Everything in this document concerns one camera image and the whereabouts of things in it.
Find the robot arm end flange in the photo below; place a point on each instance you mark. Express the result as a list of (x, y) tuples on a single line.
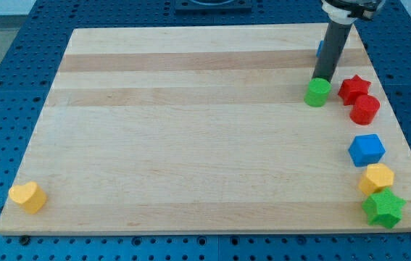
[(346, 12)]

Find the wooden board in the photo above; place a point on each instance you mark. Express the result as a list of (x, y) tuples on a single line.
[(201, 130)]

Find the red cylinder block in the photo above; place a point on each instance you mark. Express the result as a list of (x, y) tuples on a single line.
[(364, 109)]

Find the green star block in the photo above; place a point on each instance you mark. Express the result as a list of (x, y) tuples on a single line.
[(383, 208)]

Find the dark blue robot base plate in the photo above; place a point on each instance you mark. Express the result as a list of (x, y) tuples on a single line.
[(212, 5)]

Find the yellow hexagon block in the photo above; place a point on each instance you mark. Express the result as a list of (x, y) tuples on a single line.
[(375, 178)]

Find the red star block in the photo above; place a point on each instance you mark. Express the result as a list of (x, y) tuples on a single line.
[(352, 88)]

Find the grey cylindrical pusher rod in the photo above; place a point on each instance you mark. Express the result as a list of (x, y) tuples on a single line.
[(331, 50)]

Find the green cylinder block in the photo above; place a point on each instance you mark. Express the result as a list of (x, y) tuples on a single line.
[(317, 92)]

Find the yellow heart block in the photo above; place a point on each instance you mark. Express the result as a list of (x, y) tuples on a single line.
[(30, 197)]

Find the blue block behind rod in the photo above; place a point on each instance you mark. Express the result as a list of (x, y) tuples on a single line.
[(319, 49)]

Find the blue cube block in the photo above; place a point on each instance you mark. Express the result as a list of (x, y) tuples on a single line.
[(366, 149)]

